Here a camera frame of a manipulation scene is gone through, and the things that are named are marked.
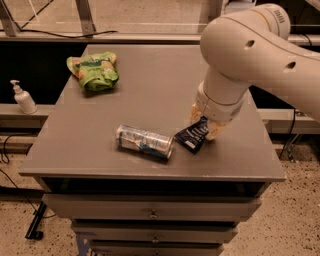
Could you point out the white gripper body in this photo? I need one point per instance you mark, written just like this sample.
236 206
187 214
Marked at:
216 108

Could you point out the silver redbull can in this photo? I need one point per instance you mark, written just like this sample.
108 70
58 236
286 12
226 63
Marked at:
144 141

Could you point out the white pump bottle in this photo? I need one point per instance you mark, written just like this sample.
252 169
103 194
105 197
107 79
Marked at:
23 98

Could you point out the dark blue rxbar wrapper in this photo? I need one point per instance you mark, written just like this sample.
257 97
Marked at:
192 137

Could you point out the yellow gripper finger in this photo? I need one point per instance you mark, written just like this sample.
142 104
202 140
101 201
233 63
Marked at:
214 128
195 114

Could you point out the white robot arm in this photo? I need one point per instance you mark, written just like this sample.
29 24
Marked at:
251 47

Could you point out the grey drawer cabinet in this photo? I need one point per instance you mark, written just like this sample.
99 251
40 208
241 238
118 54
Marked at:
111 164

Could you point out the grey metal rail frame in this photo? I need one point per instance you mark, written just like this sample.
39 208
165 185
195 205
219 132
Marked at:
102 21

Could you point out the black metal floor bracket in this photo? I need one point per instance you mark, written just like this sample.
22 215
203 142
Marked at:
33 233

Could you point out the green chip bag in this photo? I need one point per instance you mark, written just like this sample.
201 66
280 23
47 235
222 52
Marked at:
96 72

